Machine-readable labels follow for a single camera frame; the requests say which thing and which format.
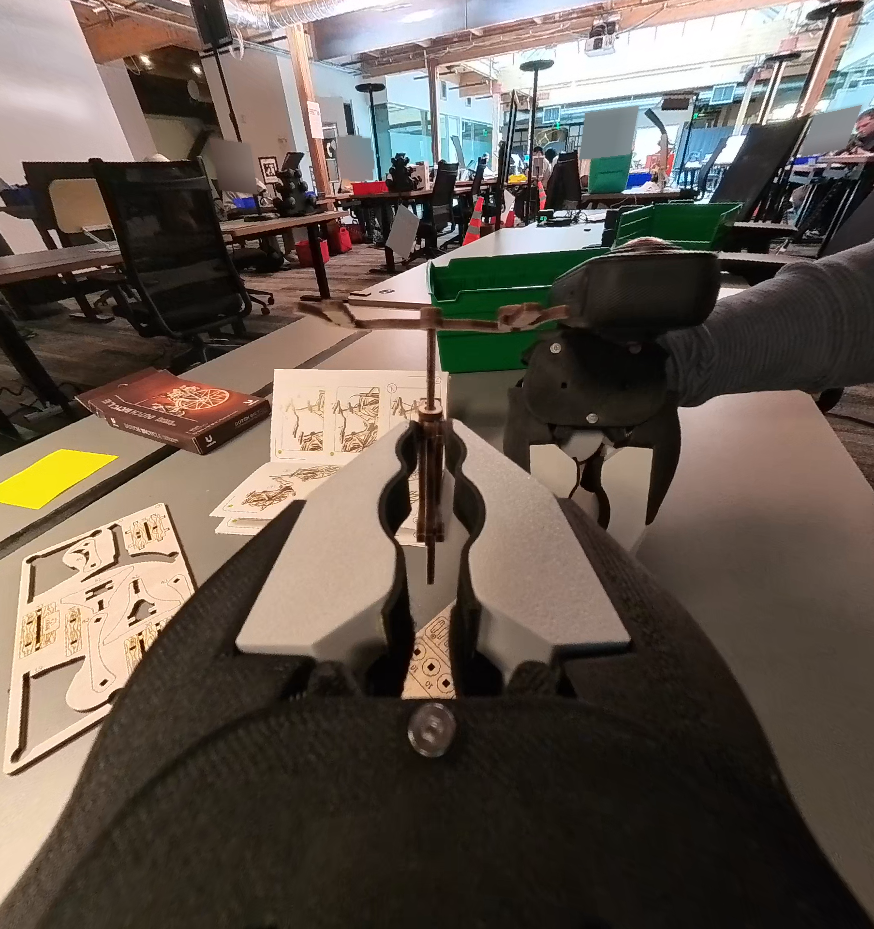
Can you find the brown model kit box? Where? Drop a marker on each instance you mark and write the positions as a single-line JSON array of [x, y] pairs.
[[168, 414]]

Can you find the black speaker on stand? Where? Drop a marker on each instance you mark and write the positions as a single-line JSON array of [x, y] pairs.
[[210, 22]]

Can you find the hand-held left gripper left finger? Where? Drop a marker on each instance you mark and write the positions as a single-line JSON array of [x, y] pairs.
[[313, 580]]

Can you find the yellow paper sheet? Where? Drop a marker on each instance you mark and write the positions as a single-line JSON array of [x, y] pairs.
[[45, 479]]

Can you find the person's right forearm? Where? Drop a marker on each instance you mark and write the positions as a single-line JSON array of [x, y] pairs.
[[807, 326]]

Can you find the wooden parts sheet large cutouts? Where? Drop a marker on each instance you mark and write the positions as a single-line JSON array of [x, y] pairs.
[[96, 689]]

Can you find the dark wooden desk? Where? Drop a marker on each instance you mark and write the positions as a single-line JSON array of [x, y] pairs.
[[284, 221]]

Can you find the black high-back chair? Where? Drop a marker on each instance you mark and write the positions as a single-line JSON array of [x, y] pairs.
[[763, 167]]

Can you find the black knobbed rack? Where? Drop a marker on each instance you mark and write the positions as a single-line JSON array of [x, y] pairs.
[[403, 173], [291, 192]]

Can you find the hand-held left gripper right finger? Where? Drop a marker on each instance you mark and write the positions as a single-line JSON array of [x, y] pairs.
[[553, 580]]

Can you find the black mesh office chair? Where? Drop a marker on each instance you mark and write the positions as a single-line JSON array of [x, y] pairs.
[[168, 239]]

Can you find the wooden parts sheet with ovals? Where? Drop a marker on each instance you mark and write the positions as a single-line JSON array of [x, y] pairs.
[[429, 668]]

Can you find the orange traffic cone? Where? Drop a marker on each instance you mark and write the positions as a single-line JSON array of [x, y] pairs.
[[473, 229]]

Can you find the black white marker sign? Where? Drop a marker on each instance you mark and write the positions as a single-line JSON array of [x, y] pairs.
[[267, 169]]

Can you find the green plastic bin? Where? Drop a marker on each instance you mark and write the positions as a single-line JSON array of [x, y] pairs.
[[611, 178], [698, 225], [495, 341]]

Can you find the red storage bin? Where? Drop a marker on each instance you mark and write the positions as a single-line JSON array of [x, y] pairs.
[[339, 239], [312, 254]]

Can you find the ceiling projector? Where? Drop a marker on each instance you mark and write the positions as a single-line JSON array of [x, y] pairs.
[[601, 42]]

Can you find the black floor lamp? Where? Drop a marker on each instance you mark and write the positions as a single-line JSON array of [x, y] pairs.
[[538, 65], [781, 56], [370, 86]]

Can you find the white instruction booklet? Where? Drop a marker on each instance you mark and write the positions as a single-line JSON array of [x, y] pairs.
[[313, 414]]

